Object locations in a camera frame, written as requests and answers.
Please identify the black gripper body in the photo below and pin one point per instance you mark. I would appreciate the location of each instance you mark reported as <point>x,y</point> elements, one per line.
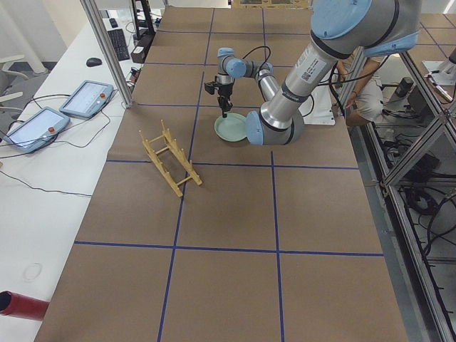
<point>224,91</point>

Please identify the pale green plate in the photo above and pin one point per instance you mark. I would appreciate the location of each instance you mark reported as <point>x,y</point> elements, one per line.
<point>231,128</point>

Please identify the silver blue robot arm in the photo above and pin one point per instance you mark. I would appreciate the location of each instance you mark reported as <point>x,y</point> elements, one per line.
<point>338,28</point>

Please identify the wooden dish rack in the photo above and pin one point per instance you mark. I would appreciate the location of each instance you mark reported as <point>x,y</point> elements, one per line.
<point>170,160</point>

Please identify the dark box on desk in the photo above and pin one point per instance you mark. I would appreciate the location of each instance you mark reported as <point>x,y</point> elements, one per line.
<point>138,54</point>

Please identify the black keyboard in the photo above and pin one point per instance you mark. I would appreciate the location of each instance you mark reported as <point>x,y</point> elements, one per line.
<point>117,38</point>

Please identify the black computer mouse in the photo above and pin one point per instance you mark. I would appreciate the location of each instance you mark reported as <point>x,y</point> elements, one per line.
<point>92,62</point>

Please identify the far teach pendant tablet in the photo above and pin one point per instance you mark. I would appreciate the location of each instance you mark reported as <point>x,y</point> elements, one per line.
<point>88,99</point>

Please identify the teach pendant tablet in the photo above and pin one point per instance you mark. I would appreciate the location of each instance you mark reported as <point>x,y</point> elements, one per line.
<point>38,130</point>
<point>88,99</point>

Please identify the seated person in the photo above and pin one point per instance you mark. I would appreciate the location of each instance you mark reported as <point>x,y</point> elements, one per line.
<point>366,98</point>

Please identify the near teach pendant tablet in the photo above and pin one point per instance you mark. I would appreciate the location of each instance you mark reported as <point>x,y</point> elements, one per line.
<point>38,130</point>

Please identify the red cylinder tube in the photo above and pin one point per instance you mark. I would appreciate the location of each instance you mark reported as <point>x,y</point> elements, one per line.
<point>21,306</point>

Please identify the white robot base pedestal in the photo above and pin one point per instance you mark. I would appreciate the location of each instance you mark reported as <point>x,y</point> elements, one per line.
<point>317,109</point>

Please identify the aluminium frame post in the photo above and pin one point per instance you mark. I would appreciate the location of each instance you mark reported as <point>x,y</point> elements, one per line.
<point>101,34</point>

